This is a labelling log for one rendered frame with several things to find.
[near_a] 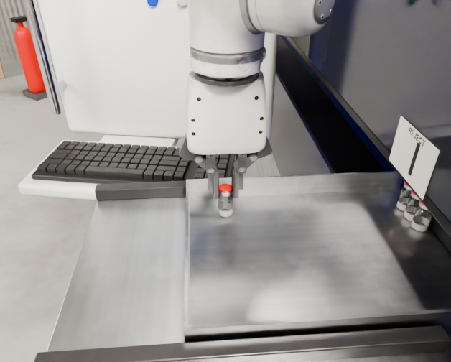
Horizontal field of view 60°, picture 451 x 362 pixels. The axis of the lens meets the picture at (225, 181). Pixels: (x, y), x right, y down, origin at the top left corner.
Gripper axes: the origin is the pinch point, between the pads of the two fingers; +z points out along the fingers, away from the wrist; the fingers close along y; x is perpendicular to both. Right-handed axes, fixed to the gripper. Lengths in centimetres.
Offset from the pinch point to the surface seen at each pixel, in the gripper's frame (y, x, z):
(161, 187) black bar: 9.4, -4.8, 4.0
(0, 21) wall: 197, -388, 56
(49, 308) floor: 62, -57, 94
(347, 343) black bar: -10.0, 23.3, 3.8
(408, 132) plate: -20.1, 7.0, -10.3
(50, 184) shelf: 33.0, -21.4, 13.7
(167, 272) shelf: 8.0, 10.9, 6.0
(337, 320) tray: -9.3, 21.7, 2.5
